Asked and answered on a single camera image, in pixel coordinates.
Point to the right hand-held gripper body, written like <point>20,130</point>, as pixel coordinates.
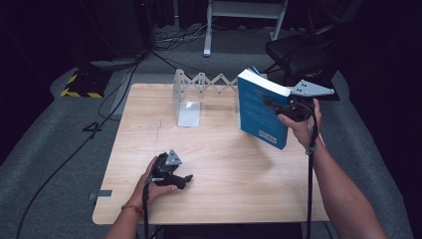
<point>298,111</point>

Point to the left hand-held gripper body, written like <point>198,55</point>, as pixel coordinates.
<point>162,172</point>

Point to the blue book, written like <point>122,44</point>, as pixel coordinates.
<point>258,113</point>

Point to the expandable metal book rack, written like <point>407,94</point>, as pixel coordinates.
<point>189,114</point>

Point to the person's right hand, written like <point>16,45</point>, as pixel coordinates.
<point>307,132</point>

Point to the person's left hand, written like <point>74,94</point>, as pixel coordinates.
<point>149,194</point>

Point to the black chair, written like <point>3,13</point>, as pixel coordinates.
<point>298,53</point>

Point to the grey tape piece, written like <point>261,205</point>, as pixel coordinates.
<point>100,194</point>

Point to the dark equipment stand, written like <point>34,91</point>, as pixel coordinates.
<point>116,30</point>

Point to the white metal stand frame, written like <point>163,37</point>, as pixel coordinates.
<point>209,33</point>

